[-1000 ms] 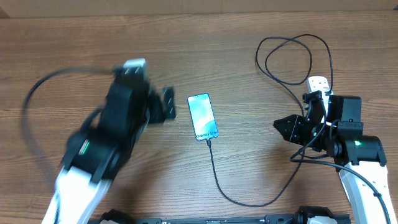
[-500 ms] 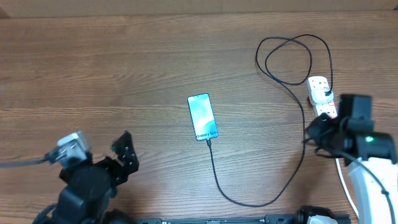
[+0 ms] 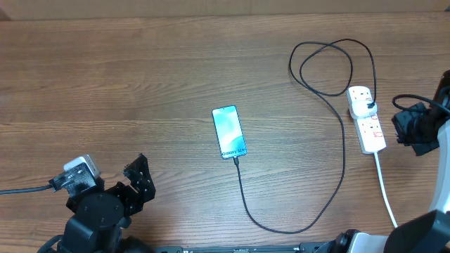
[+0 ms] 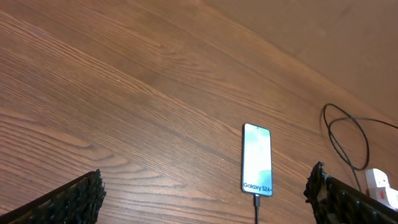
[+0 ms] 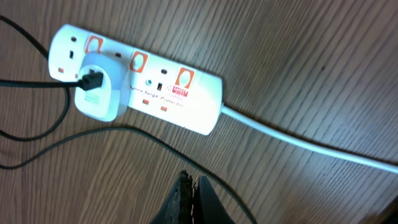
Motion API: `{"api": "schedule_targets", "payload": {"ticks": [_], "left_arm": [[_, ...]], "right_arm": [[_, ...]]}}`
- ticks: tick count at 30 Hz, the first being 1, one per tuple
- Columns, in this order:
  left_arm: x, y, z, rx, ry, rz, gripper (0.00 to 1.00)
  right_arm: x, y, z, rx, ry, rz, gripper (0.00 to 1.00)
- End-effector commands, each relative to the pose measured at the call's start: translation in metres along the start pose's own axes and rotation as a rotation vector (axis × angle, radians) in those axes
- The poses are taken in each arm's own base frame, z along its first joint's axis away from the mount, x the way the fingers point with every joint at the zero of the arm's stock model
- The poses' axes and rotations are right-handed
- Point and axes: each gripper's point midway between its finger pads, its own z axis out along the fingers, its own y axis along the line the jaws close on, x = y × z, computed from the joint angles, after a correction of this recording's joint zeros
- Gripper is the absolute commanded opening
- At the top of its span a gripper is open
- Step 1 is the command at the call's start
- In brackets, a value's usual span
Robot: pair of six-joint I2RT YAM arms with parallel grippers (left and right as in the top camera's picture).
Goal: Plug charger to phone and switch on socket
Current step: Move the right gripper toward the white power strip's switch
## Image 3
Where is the white power strip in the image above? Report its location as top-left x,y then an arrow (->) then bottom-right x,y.
347,86 -> 386,154

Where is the black USB charging cable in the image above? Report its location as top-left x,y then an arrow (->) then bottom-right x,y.
231,37 -> 378,235

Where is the blue Galaxy smartphone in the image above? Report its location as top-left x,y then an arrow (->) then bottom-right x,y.
212,105 -> 248,160

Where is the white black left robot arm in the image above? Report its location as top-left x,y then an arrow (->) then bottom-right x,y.
38,154 -> 156,253

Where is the white charger plug adapter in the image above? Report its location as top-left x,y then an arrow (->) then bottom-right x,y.
349,100 -> 378,119

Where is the white power strip cord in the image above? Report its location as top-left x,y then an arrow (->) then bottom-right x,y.
372,151 -> 399,229

